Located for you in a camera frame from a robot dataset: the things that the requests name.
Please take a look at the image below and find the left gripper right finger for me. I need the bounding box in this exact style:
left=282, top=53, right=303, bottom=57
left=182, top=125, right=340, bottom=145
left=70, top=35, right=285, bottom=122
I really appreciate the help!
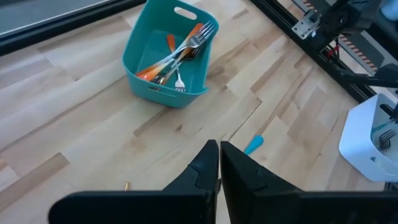
left=220, top=140, right=398, bottom=224

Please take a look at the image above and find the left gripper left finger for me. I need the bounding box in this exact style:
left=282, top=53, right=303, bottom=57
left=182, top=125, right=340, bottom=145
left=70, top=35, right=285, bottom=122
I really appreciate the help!
left=48, top=139, right=220, bottom=224

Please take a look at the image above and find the black aluminium table frame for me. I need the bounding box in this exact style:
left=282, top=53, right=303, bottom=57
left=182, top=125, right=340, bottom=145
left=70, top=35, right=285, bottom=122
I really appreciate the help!
left=0, top=0, right=398, bottom=105

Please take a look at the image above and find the blue utensil handle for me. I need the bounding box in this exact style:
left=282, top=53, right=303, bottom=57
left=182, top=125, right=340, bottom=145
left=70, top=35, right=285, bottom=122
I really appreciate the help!
left=243, top=134, right=265, bottom=156

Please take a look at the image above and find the white plastic bin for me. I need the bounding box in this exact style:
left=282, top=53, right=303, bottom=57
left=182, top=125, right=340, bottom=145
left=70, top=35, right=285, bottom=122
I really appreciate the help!
left=338, top=93, right=398, bottom=183

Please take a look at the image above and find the grey metal base bracket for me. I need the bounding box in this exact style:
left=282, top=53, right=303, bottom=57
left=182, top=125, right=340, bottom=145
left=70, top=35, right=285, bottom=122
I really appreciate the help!
left=291, top=10, right=322, bottom=40

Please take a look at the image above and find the teal green plastic bin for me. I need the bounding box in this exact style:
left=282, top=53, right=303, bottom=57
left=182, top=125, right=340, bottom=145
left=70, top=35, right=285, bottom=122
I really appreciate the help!
left=121, top=0, right=220, bottom=109

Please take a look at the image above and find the red cable tie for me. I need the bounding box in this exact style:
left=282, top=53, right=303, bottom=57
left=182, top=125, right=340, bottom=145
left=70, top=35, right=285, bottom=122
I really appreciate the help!
left=325, top=44, right=340, bottom=59

